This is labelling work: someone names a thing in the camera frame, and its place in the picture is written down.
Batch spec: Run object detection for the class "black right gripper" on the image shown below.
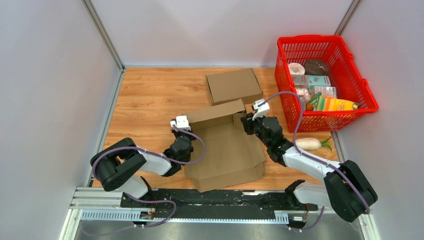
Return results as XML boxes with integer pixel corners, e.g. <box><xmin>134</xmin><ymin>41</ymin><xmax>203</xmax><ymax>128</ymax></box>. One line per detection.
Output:
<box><xmin>241</xmin><ymin>111</ymin><xmax>271</xmax><ymax>149</ymax></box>

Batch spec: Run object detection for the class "brown cardboard sheet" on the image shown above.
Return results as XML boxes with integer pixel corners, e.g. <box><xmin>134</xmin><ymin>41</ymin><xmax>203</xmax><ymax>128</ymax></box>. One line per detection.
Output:
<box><xmin>184</xmin><ymin>99</ymin><xmax>266</xmax><ymax>193</ymax></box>

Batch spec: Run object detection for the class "brown cardboard box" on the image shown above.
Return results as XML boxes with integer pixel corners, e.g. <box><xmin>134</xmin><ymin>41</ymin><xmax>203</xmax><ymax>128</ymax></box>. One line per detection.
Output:
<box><xmin>206</xmin><ymin>68</ymin><xmax>263</xmax><ymax>106</ymax></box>

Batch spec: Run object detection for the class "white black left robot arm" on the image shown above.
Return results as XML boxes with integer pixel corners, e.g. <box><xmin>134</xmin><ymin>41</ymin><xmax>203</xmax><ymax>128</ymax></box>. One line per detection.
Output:
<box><xmin>89</xmin><ymin>130</ymin><xmax>198</xmax><ymax>208</ymax></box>

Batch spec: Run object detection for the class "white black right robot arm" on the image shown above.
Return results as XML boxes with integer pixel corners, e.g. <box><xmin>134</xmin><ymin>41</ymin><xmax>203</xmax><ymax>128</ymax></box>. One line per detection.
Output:
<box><xmin>240</xmin><ymin>113</ymin><xmax>378</xmax><ymax>223</ymax></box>

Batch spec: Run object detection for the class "pink white product box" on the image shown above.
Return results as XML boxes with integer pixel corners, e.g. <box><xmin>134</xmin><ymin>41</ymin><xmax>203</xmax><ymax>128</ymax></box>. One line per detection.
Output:
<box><xmin>294</xmin><ymin>86</ymin><xmax>338</xmax><ymax>112</ymax></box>

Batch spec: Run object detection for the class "green product box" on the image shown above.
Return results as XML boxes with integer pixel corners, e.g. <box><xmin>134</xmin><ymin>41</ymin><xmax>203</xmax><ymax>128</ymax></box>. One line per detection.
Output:
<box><xmin>306</xmin><ymin>92</ymin><xmax>322</xmax><ymax>111</ymax></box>

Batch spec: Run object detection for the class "orange yellow product box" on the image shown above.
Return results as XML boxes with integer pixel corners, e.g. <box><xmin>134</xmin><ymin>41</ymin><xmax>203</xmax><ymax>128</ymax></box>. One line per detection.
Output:
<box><xmin>316</xmin><ymin>96</ymin><xmax>359</xmax><ymax>112</ymax></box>

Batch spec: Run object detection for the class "teal product box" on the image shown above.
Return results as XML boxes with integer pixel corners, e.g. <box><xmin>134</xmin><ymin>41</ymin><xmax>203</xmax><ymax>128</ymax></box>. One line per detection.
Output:
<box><xmin>291</xmin><ymin>75</ymin><xmax>331</xmax><ymax>88</ymax></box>

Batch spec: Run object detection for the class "white egg-shaped object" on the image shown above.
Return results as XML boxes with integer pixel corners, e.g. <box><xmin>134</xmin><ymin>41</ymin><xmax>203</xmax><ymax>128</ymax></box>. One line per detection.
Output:
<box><xmin>295</xmin><ymin>137</ymin><xmax>321</xmax><ymax>151</ymax></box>

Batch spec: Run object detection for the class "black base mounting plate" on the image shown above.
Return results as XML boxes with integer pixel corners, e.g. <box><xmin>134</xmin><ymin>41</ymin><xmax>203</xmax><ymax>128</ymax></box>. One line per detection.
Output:
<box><xmin>120</xmin><ymin>188</ymin><xmax>318</xmax><ymax>220</ymax></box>

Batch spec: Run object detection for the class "green leafy item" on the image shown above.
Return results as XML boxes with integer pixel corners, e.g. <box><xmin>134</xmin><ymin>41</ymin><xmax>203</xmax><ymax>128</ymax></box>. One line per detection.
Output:
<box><xmin>320</xmin><ymin>136</ymin><xmax>333</xmax><ymax>151</ymax></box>

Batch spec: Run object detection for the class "white round container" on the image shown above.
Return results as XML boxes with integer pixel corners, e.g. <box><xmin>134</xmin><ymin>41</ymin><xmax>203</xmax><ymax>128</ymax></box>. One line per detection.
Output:
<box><xmin>287</xmin><ymin>62</ymin><xmax>306</xmax><ymax>75</ymax></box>

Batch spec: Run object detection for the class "red plastic basket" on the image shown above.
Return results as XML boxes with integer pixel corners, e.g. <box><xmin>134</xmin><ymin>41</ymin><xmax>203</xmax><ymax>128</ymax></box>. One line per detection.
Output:
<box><xmin>274</xmin><ymin>34</ymin><xmax>380</xmax><ymax>134</ymax></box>

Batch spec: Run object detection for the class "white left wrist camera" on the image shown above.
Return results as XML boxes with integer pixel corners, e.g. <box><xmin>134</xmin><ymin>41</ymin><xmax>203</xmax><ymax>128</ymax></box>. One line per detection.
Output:
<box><xmin>170</xmin><ymin>115</ymin><xmax>192</xmax><ymax>132</ymax></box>

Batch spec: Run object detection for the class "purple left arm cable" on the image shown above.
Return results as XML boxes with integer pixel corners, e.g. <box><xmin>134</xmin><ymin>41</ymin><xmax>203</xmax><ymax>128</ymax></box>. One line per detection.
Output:
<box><xmin>91</xmin><ymin>125</ymin><xmax>207</xmax><ymax>233</ymax></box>

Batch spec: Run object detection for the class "aluminium rail frame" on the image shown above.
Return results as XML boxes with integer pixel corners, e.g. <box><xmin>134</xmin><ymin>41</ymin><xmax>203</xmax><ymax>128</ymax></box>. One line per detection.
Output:
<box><xmin>60</xmin><ymin>187</ymin><xmax>381</xmax><ymax>240</ymax></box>

